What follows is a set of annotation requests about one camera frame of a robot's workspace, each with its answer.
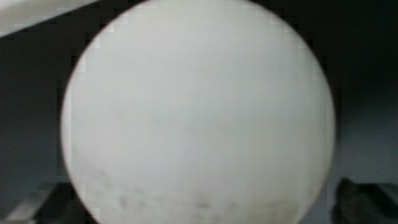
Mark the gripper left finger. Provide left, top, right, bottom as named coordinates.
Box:
left=0, top=182, right=88, bottom=224

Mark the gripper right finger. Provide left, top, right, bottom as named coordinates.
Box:
left=332, top=178, right=398, bottom=224

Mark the white lamp bulb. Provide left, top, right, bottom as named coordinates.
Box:
left=62, top=0, right=335, bottom=224

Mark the white front fence rail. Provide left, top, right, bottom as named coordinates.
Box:
left=0, top=0, right=97, bottom=37

